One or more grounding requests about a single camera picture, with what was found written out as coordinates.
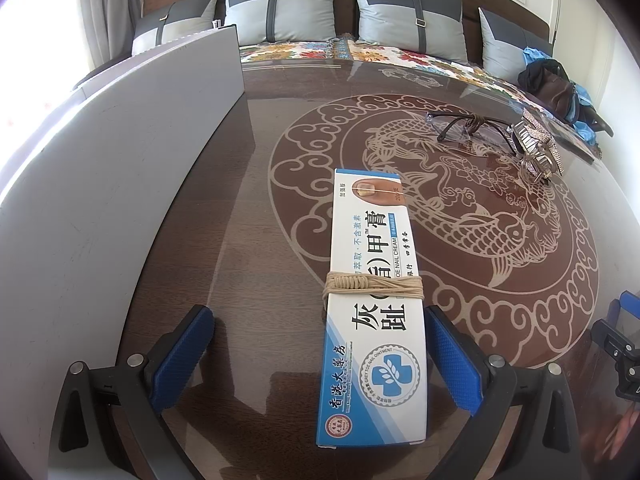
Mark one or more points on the blue and white ointment box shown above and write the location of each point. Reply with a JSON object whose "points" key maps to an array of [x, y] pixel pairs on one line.
{"points": [[370, 240]]}

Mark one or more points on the rhinestone bow hair clip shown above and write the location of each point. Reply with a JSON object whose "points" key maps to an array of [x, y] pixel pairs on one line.
{"points": [[540, 135]]}

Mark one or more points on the brown bag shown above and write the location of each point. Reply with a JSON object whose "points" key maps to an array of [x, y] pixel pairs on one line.
{"points": [[557, 92]]}

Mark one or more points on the grey two-tone pillow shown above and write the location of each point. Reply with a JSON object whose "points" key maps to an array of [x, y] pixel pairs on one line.
{"points": [[180, 22], [505, 50], [285, 15], [400, 25]]}

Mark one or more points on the floral blanket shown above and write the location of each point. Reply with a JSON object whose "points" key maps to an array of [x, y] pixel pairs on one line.
{"points": [[300, 52]]}

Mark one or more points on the brown headboard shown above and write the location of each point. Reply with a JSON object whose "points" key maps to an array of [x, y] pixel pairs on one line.
{"points": [[500, 2]]}

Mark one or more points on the brown patterned desktop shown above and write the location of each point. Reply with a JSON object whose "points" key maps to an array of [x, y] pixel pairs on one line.
{"points": [[270, 260]]}

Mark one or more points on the tan twine loop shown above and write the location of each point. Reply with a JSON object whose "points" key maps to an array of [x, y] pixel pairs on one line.
{"points": [[372, 286]]}

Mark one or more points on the grey board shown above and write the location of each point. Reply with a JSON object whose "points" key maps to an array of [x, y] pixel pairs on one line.
{"points": [[100, 185]]}

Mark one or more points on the black cloth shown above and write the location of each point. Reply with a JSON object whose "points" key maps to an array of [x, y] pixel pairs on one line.
{"points": [[537, 76]]}

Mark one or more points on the grey curtain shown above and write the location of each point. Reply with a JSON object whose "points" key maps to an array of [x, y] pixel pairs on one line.
{"points": [[110, 0]]}

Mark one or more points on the dark-framed glasses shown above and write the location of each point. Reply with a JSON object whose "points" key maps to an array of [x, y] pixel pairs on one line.
{"points": [[452, 122]]}

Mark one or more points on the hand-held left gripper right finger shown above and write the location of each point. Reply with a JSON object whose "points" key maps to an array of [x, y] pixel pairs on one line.
{"points": [[452, 355]]}

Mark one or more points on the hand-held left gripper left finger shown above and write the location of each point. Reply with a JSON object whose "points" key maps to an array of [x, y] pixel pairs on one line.
{"points": [[182, 355]]}

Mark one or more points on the dark bag with blue cloth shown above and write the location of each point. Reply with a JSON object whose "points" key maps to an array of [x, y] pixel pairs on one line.
{"points": [[535, 53]]}

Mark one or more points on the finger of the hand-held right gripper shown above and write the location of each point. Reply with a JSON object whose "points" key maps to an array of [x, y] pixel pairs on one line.
{"points": [[612, 338], [630, 304]]}

